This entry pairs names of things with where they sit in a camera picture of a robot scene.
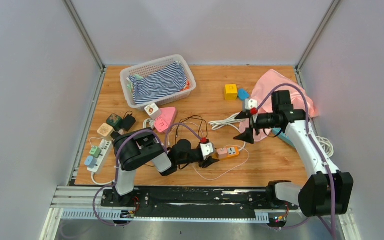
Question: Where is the white coiled power cord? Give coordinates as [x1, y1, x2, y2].
[208, 112, 246, 132]

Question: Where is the green plug adapter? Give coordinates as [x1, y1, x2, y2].
[89, 145, 102, 159]

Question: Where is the pink USB charger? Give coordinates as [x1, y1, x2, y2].
[216, 147, 229, 160]

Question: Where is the orange USB power strip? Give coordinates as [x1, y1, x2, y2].
[215, 146, 240, 160]

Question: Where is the black power adapter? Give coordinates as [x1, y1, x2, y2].
[121, 112, 136, 132]

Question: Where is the white plastic basket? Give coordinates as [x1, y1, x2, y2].
[119, 54, 197, 111]

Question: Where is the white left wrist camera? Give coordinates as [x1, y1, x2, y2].
[199, 142, 216, 160]

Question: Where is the white power strip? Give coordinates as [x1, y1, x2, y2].
[86, 139, 113, 174]

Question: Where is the light blue plug adapter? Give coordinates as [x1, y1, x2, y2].
[84, 155, 97, 168]

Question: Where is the pink triangular socket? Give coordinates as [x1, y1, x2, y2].
[154, 107, 178, 133]

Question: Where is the white tiger cube socket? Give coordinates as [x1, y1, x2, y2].
[144, 103, 162, 120]

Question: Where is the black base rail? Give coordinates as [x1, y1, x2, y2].
[98, 186, 298, 220]

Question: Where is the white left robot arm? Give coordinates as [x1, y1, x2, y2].
[110, 127, 220, 207]

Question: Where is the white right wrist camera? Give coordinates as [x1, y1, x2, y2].
[242, 98, 259, 112]

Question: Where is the pink cloth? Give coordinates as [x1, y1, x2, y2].
[240, 69, 319, 142]

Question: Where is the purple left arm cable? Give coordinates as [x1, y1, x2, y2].
[92, 123, 209, 228]

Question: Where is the white cord near yellow socket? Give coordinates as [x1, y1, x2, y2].
[316, 136, 335, 158]

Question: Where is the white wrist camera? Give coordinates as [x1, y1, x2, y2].
[199, 142, 216, 160]
[242, 98, 259, 112]

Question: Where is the blue striped cloth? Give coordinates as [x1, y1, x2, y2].
[127, 61, 190, 105]

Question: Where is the beige cube socket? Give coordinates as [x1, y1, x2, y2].
[96, 123, 115, 141]

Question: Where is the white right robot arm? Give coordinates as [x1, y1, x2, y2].
[235, 90, 354, 217]

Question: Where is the black adapter cable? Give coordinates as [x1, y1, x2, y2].
[172, 115, 209, 143]

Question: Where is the teal USB power strip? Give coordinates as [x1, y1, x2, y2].
[271, 128, 295, 148]

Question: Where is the dark green cube socket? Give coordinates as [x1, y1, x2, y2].
[105, 113, 123, 132]

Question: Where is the yellow cube socket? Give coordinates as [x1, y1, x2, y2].
[223, 84, 238, 101]

